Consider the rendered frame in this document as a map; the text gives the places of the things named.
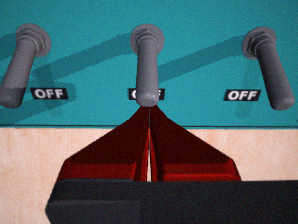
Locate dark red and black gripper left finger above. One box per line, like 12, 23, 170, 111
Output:
55, 106, 149, 183

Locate teal control panel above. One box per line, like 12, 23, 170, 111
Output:
0, 0, 298, 129

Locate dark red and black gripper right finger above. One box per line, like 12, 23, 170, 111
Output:
149, 105, 242, 181

